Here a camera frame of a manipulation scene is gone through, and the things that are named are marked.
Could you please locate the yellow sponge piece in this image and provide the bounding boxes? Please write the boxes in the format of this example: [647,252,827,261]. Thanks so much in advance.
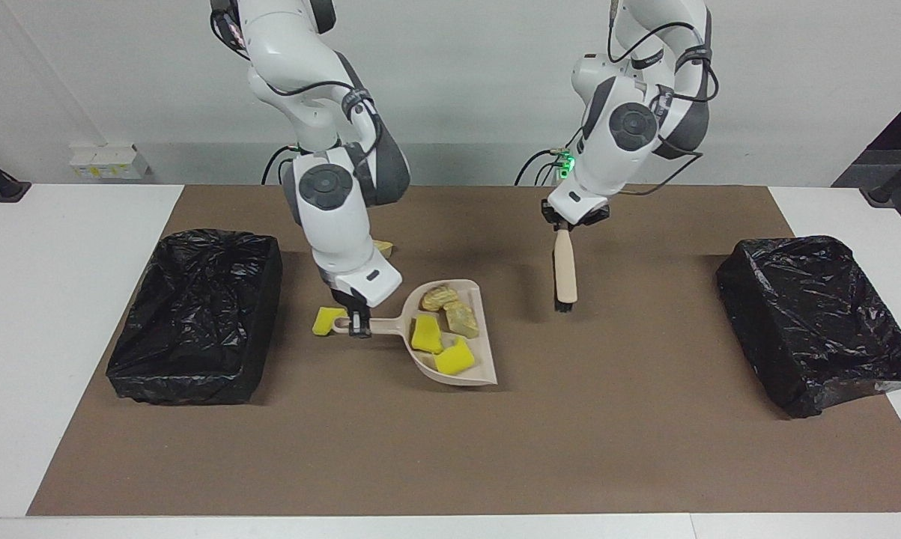
[434,337,477,377]
[410,314,445,355]

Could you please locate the bin lined black bag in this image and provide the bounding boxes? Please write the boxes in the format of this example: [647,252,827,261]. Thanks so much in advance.
[106,228,284,406]
[716,236,901,420]

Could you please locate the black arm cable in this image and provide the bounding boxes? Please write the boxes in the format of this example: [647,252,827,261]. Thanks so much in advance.
[606,0,721,197]
[210,7,385,162]

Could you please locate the white wall socket box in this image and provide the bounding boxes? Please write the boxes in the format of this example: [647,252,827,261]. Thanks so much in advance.
[70,142,151,180]

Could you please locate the pale beige foam chunk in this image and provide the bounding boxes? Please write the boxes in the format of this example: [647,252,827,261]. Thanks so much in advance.
[443,301,481,339]

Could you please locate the beige plastic dustpan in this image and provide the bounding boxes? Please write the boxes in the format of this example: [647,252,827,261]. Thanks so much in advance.
[333,278,500,388]

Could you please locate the brown paper table mat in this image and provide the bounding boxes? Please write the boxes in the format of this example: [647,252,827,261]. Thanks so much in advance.
[27,185,901,517]

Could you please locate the beige brush black bristles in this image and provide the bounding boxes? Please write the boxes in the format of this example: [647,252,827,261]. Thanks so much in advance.
[553,221,578,314]

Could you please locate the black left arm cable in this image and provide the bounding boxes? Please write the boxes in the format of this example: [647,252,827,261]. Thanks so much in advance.
[606,0,721,197]

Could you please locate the black stand leg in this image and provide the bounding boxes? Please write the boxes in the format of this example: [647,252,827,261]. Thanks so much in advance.
[0,142,31,204]
[866,148,901,207]

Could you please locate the orange striped croissant toy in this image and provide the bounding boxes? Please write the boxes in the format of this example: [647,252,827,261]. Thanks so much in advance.
[420,284,460,313]

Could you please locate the small yellow sponge wedge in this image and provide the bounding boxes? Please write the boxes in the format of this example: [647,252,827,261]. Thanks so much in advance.
[312,305,348,338]

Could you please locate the black base power cable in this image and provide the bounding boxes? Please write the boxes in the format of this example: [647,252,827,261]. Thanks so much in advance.
[514,147,571,186]
[261,144,301,186]

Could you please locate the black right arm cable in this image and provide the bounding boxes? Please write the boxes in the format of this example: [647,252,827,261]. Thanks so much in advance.
[210,7,385,162]

